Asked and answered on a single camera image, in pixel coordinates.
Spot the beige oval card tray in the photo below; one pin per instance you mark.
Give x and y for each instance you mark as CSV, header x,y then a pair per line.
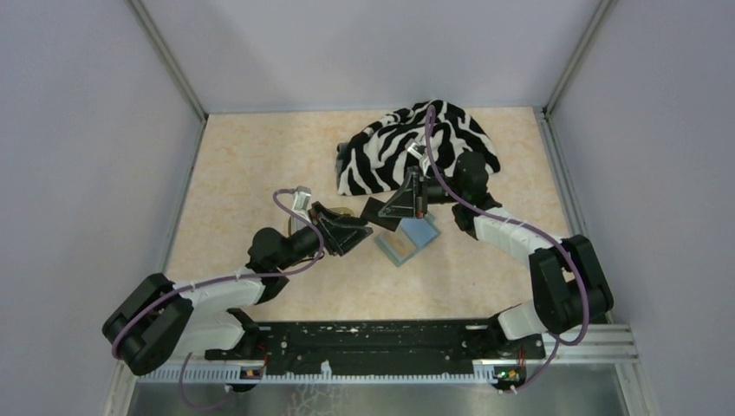
x,y
341,211

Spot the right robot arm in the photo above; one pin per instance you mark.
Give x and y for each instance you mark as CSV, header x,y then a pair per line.
x,y
569,287

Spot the black credit card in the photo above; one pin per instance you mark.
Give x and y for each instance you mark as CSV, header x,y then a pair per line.
x,y
370,213

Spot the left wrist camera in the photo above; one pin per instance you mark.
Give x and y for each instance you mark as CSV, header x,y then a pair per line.
x,y
301,197

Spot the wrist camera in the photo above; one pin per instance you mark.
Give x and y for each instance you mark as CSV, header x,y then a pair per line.
x,y
301,197
418,151

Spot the light blue card holder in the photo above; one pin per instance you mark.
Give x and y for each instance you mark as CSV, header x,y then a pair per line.
x,y
411,237

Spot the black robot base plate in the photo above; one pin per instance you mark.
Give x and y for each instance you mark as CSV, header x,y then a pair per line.
x,y
413,347

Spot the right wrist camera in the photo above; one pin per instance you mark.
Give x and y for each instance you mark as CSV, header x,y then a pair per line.
x,y
418,151

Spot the white slotted cable duct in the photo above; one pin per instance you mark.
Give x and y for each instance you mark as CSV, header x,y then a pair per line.
x,y
230,374

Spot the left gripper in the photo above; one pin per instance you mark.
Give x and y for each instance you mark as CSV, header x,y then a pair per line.
x,y
337,234

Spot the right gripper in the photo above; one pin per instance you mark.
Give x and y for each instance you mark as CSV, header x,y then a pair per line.
x,y
403,203

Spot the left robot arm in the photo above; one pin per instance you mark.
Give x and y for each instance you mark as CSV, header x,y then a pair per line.
x,y
161,319

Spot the zebra striped cloth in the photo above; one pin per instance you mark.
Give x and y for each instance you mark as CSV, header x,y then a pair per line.
x,y
376,159

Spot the aluminium frame rail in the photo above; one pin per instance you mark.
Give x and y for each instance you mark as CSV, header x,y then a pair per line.
x,y
350,347

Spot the gold magnetic stripe card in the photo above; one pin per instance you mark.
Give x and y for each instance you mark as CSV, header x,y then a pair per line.
x,y
399,244

